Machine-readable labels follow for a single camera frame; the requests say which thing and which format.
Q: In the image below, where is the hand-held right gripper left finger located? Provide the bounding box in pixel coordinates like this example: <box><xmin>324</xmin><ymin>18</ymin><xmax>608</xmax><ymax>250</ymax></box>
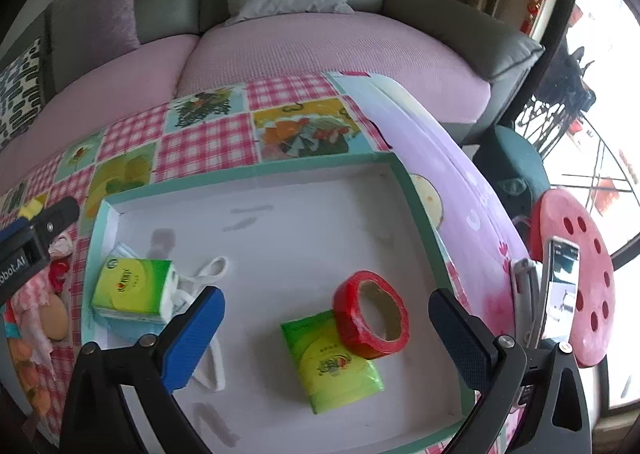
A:
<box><xmin>59</xmin><ymin>285</ymin><xmax>227</xmax><ymax>454</ymax></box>

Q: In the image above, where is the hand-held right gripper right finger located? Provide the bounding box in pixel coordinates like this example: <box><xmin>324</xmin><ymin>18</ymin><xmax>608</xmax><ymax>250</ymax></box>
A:
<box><xmin>428</xmin><ymin>288</ymin><xmax>593</xmax><ymax>454</ymax></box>

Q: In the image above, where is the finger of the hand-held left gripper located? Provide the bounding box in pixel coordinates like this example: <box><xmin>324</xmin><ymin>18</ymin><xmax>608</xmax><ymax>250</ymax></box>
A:
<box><xmin>0</xmin><ymin>219</ymin><xmax>31</xmax><ymax>242</ymax></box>
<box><xmin>30</xmin><ymin>195</ymin><xmax>81</xmax><ymax>235</ymax></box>

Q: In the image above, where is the pink knitted cloth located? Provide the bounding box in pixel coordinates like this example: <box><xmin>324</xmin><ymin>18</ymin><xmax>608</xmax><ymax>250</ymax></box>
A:
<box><xmin>50</xmin><ymin>231</ymin><xmax>73</xmax><ymax>257</ymax></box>

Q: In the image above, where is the pink white fluffy towel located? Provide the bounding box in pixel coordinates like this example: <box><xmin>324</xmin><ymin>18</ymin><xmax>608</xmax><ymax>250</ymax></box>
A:
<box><xmin>5</xmin><ymin>279</ymin><xmax>56</xmax><ymax>360</ymax></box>

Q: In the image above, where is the blue face mask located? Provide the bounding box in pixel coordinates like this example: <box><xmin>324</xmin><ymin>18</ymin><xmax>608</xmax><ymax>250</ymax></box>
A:
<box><xmin>95</xmin><ymin>241</ymin><xmax>231</xmax><ymax>392</ymax></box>

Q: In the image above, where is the green tissue pack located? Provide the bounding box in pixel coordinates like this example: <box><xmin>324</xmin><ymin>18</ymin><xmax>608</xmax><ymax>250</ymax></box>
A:
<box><xmin>91</xmin><ymin>258</ymin><xmax>180</xmax><ymax>326</ymax></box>
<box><xmin>280</xmin><ymin>310</ymin><xmax>386</xmax><ymax>416</ymax></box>

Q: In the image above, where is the red tape roll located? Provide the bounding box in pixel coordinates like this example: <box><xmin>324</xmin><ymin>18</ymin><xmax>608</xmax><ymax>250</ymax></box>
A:
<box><xmin>332</xmin><ymin>270</ymin><xmax>411</xmax><ymax>361</ymax></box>

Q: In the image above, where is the shallow teal cardboard box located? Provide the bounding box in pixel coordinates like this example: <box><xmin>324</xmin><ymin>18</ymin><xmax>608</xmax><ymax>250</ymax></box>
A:
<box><xmin>80</xmin><ymin>151</ymin><xmax>488</xmax><ymax>454</ymax></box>

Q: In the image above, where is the beige round puff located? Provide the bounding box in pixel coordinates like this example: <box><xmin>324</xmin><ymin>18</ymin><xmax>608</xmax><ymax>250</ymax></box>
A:
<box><xmin>39</xmin><ymin>291</ymin><xmax>68</xmax><ymax>342</ymax></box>

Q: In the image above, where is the silver phone stand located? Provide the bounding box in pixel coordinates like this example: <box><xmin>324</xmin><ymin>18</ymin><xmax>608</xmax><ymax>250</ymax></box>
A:
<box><xmin>510</xmin><ymin>257</ymin><xmax>543</xmax><ymax>350</ymax></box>

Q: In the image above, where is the smartphone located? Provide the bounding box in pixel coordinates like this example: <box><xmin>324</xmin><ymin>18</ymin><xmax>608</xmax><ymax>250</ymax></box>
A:
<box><xmin>537</xmin><ymin>235</ymin><xmax>581</xmax><ymax>342</ymax></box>

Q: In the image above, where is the black white patterned cushion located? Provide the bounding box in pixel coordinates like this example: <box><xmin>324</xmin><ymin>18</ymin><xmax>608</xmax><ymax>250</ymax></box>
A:
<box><xmin>0</xmin><ymin>37</ymin><xmax>46</xmax><ymax>150</ymax></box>

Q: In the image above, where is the red round stool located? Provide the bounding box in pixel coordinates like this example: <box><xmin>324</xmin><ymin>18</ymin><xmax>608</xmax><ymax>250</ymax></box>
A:
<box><xmin>530</xmin><ymin>188</ymin><xmax>617</xmax><ymax>369</ymax></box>

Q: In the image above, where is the purple printed table cover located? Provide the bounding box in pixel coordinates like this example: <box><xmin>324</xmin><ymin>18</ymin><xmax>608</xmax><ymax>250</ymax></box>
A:
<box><xmin>327</xmin><ymin>70</ymin><xmax>538</xmax><ymax>454</ymax></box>

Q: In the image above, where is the pink checked tablecloth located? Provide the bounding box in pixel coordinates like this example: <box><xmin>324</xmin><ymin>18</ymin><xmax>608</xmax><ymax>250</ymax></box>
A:
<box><xmin>0</xmin><ymin>72</ymin><xmax>401</xmax><ymax>435</ymax></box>

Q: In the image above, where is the teal pouf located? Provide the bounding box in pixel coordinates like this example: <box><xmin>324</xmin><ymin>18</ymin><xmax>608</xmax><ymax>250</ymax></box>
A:
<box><xmin>472</xmin><ymin>125</ymin><xmax>548</xmax><ymax>222</ymax></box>

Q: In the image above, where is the purple cushion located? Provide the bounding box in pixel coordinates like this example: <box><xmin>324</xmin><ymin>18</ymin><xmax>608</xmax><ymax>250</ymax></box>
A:
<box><xmin>82</xmin><ymin>0</ymin><xmax>143</xmax><ymax>60</ymax></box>

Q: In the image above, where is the grey sofa with pink cover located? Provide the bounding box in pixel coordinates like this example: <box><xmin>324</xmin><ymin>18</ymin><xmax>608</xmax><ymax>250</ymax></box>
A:
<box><xmin>0</xmin><ymin>0</ymin><xmax>546</xmax><ymax>165</ymax></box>

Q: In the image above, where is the red hair tie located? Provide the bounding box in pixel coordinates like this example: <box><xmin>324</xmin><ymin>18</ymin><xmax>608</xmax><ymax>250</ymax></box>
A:
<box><xmin>47</xmin><ymin>259</ymin><xmax>68</xmax><ymax>292</ymax></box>

